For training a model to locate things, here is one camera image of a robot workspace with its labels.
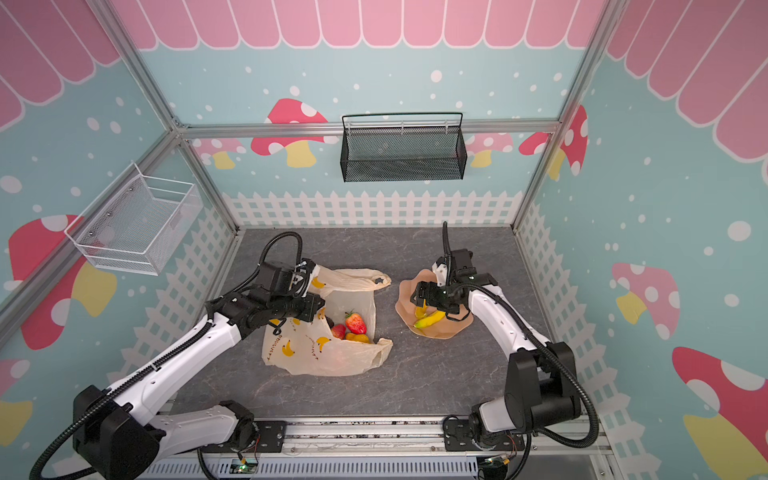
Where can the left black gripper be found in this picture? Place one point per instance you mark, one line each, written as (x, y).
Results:
(313, 302)

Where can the yellow round lemon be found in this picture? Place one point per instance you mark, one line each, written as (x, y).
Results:
(361, 338)

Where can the black wire basket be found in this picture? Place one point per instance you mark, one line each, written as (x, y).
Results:
(400, 147)

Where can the peach wavy plate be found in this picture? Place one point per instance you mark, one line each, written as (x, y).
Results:
(405, 309)

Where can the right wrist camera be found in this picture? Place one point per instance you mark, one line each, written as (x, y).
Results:
(441, 271)

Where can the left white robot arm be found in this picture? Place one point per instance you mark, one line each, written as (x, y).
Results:
(119, 430)

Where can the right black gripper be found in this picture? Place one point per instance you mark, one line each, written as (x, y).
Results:
(430, 297)

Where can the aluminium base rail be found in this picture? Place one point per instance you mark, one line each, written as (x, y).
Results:
(406, 447)

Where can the yellow green mango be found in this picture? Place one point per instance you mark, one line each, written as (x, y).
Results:
(429, 320)

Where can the yellow banana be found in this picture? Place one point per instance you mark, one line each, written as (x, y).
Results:
(421, 312)

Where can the red orange strawberry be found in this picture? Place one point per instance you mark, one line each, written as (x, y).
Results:
(355, 323)

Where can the white wire basket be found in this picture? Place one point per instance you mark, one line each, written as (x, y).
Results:
(136, 224)

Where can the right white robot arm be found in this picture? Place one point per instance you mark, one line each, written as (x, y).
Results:
(542, 393)

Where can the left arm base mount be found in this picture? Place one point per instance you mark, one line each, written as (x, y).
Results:
(256, 436)

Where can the banana print plastic bag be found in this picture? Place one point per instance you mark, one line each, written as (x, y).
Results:
(311, 349)

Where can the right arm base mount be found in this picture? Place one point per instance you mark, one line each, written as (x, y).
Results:
(466, 434)

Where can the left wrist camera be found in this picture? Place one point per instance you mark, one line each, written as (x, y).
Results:
(303, 275)

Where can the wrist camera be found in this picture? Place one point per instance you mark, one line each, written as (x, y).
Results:
(441, 271)
(303, 275)

